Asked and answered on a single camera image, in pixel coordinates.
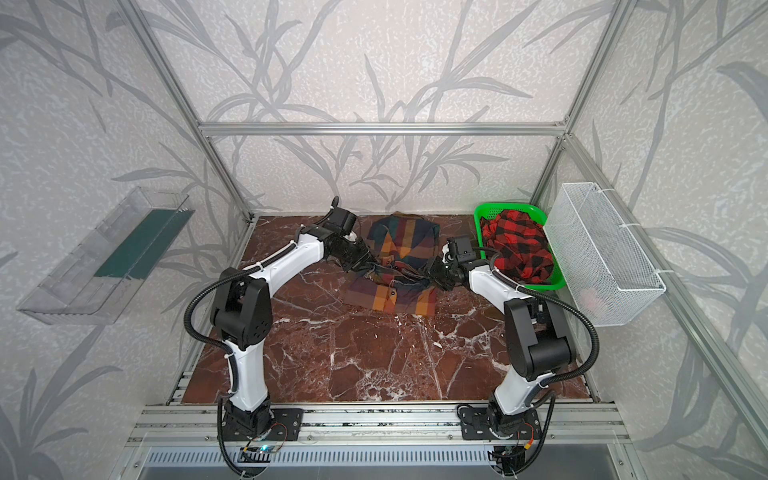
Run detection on red black plaid shirt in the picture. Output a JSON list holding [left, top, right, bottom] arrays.
[[480, 209, 555, 285]]

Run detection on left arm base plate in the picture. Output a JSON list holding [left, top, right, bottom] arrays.
[[221, 408, 304, 444]]

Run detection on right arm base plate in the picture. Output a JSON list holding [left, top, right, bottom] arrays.
[[456, 404, 542, 443]]

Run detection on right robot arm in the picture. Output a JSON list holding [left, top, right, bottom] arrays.
[[427, 236, 574, 439]]

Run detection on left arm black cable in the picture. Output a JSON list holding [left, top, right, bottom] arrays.
[[182, 194, 340, 475]]

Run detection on clear plastic wall bin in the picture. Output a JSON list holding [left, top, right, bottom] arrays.
[[17, 187, 195, 326]]

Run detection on green plastic basket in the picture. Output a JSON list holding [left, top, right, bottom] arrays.
[[474, 203, 565, 291]]

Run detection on aluminium front rail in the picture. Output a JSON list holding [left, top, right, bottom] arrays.
[[126, 401, 631, 447]]

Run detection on white wire mesh basket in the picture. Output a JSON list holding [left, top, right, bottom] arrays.
[[544, 182, 666, 327]]

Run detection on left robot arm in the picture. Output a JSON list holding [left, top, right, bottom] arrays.
[[210, 206, 374, 438]]

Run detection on multicolour plaid shirt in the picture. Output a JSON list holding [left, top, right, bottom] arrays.
[[342, 214, 440, 316]]

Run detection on aluminium frame bars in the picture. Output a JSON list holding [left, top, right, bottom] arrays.
[[114, 1, 767, 451]]

